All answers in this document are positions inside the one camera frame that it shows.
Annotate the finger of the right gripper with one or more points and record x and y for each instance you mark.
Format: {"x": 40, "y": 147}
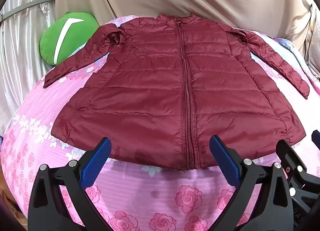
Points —
{"x": 316, "y": 138}
{"x": 303, "y": 187}

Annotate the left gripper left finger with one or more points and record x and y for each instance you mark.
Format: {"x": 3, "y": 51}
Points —
{"x": 47, "y": 208}

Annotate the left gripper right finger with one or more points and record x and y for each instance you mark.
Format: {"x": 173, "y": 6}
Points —
{"x": 273, "y": 208}

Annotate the maroon puffer jacket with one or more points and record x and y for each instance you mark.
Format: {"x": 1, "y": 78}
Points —
{"x": 169, "y": 84}

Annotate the white satin curtain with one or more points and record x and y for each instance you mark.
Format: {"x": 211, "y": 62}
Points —
{"x": 21, "y": 64}

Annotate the green plush pillow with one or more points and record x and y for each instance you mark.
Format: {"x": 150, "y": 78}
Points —
{"x": 66, "y": 35}

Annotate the grey metal rail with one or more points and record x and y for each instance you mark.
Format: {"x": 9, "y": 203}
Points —
{"x": 22, "y": 7}

